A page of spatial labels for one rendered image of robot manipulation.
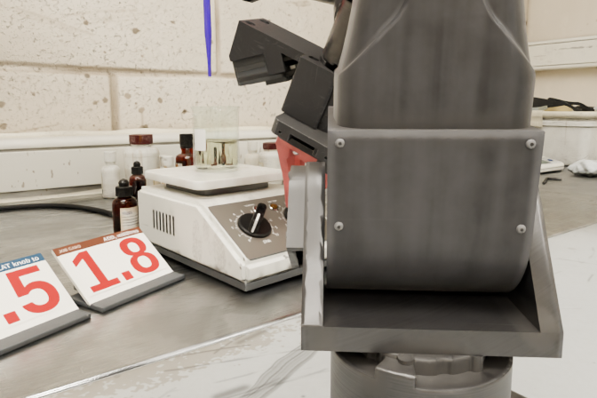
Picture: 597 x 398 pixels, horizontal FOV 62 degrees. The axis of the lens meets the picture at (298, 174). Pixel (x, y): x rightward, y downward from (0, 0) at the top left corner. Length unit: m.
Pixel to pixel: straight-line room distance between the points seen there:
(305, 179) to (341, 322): 0.05
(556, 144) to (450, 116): 1.34
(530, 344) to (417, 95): 0.09
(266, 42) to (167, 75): 0.63
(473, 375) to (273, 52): 0.33
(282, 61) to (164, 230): 0.21
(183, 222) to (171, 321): 0.13
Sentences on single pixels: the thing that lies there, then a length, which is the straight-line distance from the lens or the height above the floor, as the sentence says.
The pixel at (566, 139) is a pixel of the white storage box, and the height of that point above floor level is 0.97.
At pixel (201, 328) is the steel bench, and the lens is 0.38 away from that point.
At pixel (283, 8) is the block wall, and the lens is 1.21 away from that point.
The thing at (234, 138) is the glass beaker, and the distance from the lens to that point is 0.53.
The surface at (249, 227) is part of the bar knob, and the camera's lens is 0.44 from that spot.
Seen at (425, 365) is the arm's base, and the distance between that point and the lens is 0.17.
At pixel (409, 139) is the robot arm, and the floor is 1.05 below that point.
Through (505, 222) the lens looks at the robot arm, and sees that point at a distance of 0.17.
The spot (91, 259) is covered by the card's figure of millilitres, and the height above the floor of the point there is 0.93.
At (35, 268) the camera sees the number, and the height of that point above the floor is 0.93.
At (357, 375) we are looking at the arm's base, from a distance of 0.17.
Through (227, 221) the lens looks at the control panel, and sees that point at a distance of 0.45.
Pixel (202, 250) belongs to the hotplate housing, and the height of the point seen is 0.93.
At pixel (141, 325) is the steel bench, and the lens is 0.39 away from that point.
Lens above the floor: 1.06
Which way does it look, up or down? 8 degrees down
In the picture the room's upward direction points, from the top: straight up
